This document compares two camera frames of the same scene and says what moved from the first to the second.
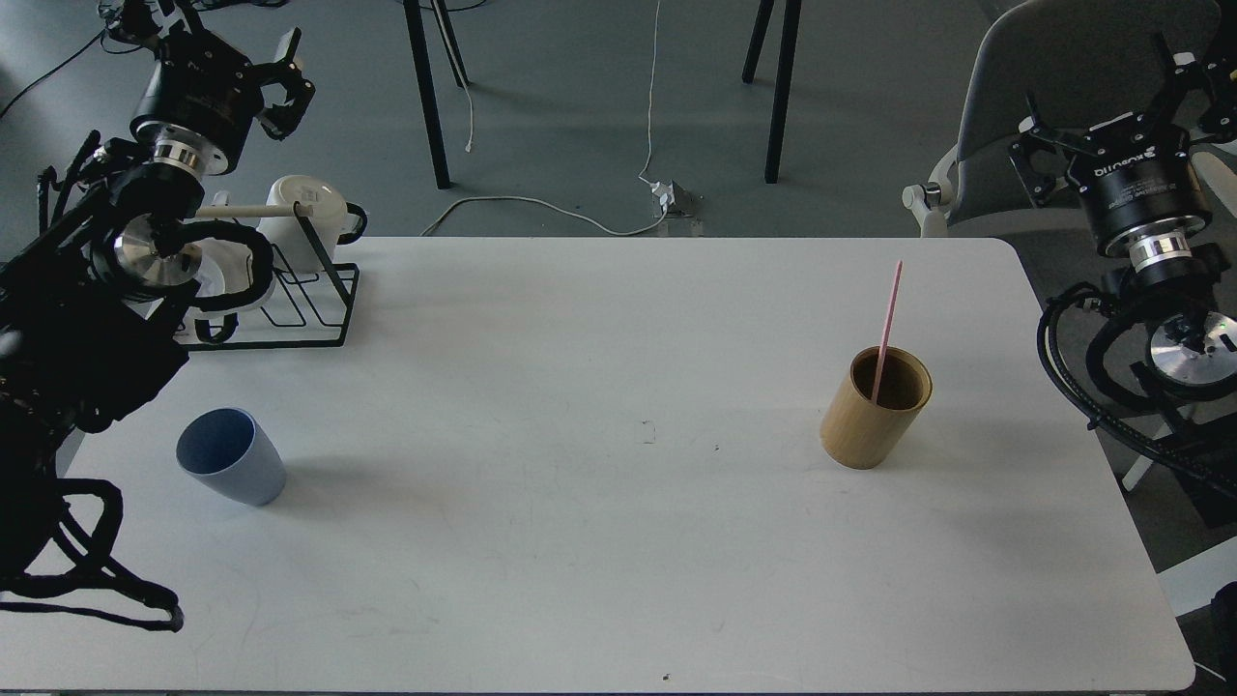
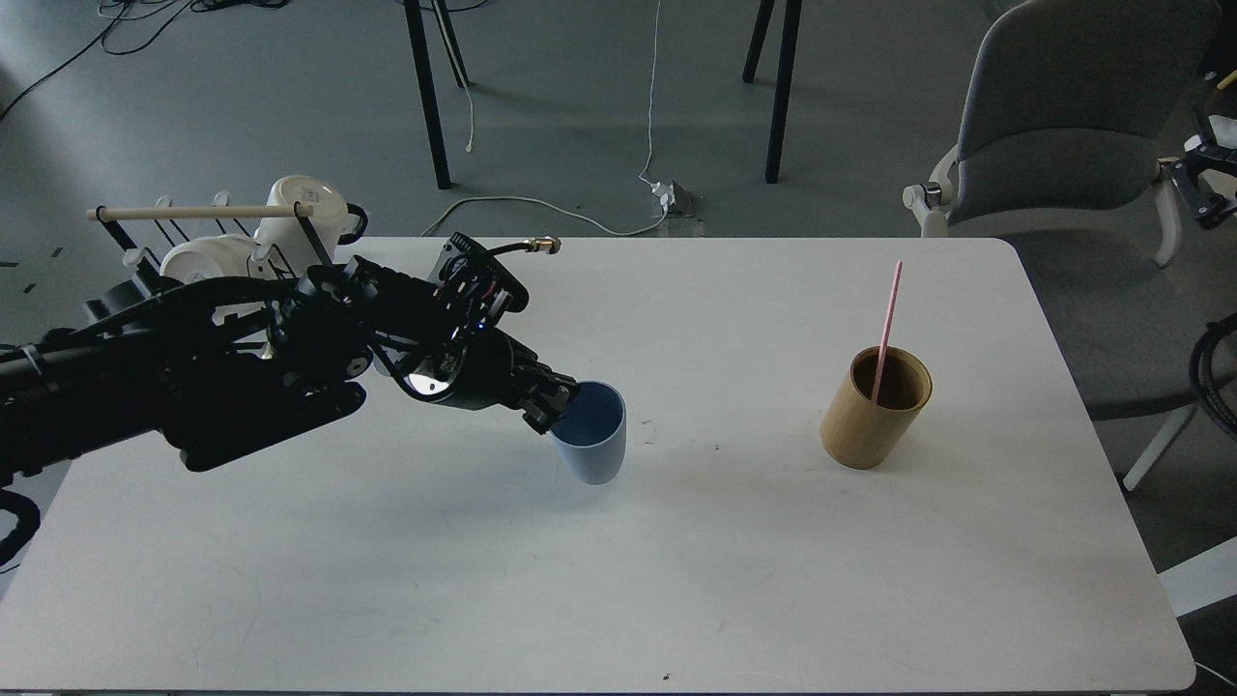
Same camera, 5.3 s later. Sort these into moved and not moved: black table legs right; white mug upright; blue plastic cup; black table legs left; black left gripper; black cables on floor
Moved: black left gripper; blue plastic cup
Not moved: white mug upright; black cables on floor; black table legs right; black table legs left
